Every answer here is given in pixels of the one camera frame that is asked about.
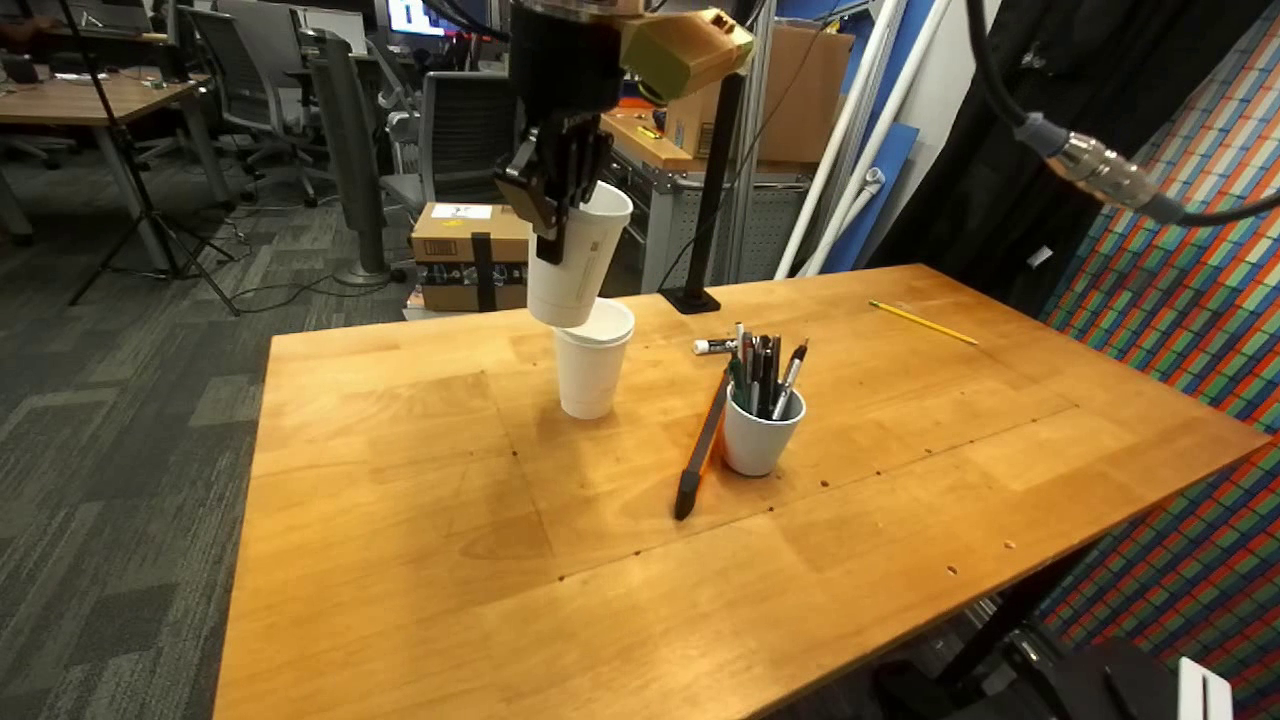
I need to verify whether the yellow pencil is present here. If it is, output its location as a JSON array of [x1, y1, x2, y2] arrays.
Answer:
[[865, 294, 990, 354]]

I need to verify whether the white pole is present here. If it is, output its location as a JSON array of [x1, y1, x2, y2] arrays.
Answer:
[[769, 0, 912, 283]]

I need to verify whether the silver pen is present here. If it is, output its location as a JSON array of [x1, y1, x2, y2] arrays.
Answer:
[[729, 322, 753, 405]]

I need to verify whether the black cable metal connector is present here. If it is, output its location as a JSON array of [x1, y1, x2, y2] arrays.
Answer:
[[967, 0, 1280, 226]]

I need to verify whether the black camera tripod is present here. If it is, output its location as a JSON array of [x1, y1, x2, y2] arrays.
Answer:
[[55, 0, 250, 320]]

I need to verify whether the grey pen holder cup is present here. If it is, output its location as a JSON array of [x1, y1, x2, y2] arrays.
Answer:
[[719, 383, 813, 485]]

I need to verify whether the wooden office desk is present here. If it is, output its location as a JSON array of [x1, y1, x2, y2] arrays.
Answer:
[[0, 62, 208, 202]]

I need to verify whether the black pen white tip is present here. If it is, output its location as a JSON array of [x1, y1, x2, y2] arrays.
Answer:
[[776, 338, 813, 421]]

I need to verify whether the black pole stand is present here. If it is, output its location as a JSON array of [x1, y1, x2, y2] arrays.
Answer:
[[661, 73, 753, 320]]

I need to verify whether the blue board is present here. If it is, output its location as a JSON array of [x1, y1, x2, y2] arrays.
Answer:
[[820, 115, 929, 277]]

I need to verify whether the large cardboard box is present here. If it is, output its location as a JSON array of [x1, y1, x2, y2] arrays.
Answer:
[[757, 19, 862, 166]]

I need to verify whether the strapped cardboard box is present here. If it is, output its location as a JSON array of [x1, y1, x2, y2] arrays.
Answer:
[[407, 196, 536, 320]]

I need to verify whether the grey office chair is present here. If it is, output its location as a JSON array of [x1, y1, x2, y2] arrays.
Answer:
[[179, 4, 321, 181]]

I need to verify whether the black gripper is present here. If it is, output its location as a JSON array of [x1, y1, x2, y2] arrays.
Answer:
[[494, 4, 626, 266]]

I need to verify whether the grey metal cabinet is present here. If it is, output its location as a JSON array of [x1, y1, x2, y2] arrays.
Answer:
[[599, 110, 780, 294]]

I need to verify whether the computer monitor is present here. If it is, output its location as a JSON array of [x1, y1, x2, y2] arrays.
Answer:
[[383, 0, 453, 43]]

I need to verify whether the white disposable cup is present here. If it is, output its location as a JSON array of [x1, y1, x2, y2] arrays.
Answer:
[[551, 331, 635, 425], [525, 176, 635, 331], [551, 294, 641, 349]]

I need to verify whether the black perforated cabinet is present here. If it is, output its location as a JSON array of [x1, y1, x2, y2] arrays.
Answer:
[[420, 69, 519, 207]]

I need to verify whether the multicoloured striped cloth backdrop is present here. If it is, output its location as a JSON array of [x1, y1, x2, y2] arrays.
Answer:
[[1034, 0, 1280, 720]]

